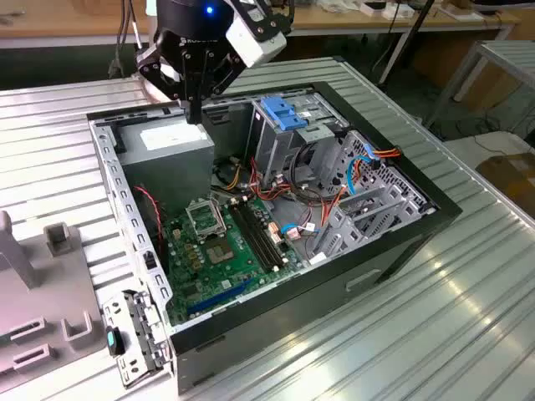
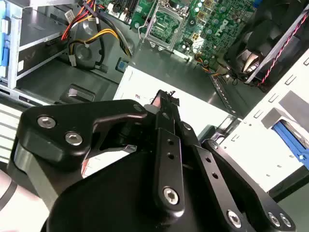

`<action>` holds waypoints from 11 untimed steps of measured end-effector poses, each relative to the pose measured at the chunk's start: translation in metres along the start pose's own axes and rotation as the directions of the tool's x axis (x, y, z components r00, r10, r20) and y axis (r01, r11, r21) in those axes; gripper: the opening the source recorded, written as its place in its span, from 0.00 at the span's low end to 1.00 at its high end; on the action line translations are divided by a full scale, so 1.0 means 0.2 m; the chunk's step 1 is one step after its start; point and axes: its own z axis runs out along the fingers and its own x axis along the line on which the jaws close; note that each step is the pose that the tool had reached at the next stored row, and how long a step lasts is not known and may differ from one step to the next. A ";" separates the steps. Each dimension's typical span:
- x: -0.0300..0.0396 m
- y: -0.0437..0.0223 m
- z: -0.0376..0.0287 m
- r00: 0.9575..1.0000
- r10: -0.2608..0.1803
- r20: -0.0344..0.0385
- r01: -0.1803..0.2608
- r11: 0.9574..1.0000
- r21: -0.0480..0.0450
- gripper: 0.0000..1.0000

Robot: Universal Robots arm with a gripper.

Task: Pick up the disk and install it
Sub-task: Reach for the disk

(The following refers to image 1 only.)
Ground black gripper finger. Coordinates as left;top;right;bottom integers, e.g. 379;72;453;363
192;52;247;125
134;41;196;125

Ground orange red power wire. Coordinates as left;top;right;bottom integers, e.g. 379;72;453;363
320;144;403;229

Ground grey perforated disk bay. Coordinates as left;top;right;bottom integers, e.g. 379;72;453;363
308;129;438;266

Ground blue plastic drive latch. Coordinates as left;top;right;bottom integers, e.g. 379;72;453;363
259;95;308;131

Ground grey optical drive cage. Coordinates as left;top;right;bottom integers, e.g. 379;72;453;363
246;89;350;185

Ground grey power supply unit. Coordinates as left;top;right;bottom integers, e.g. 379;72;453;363
115;114;217;214

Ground long wooden desk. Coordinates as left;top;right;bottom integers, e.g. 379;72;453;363
0;0;522;84

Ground metal socket cover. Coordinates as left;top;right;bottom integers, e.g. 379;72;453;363
186;198;229;242

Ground white box with black top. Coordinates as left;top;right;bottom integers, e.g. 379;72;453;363
362;1;388;18

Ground black RAM slot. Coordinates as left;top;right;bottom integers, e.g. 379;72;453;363
242;199;287;266
227;203;277;273
237;200;283;269
232;202;280;272

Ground CPU socket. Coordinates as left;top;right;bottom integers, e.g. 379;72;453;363
202;236;235;266

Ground plain white box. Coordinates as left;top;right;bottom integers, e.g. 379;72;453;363
382;3;415;22

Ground green motherboard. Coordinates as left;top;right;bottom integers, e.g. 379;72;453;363
160;195;310;327

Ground black tripod pole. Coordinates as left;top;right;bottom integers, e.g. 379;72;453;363
400;0;436;70

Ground large cardboard box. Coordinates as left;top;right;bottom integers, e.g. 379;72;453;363
411;39;523;112

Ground blue expansion slot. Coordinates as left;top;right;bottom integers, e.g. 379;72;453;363
186;277;255;317

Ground white and brown box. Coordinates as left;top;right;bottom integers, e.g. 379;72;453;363
442;3;474;21

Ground black open PC case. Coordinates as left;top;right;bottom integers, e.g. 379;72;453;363
85;80;464;396

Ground grey parts rack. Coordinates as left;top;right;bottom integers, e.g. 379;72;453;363
0;208;110;375

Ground white side table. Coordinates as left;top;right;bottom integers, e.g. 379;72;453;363
442;129;535;218

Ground black plug with cyan stripe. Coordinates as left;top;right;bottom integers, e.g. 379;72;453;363
106;327;129;357

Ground flat brown cardboard box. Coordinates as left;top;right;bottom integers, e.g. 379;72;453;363
476;152;535;218

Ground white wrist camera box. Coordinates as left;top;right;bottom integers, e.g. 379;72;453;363
225;16;288;69

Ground yellow black supply wires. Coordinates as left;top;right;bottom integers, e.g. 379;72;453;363
211;157;252;192

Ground black cable bundle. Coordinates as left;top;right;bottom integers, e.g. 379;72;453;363
290;144;335;201

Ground red orange wire cluster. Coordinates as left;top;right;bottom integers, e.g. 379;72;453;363
248;156;293;204

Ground light blue data wire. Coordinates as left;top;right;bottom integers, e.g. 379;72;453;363
345;143;380;197

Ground grey rear slot bracket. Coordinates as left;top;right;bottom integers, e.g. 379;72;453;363
102;290;175;389

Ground metal frame slatted table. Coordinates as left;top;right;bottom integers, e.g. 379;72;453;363
425;39;535;130

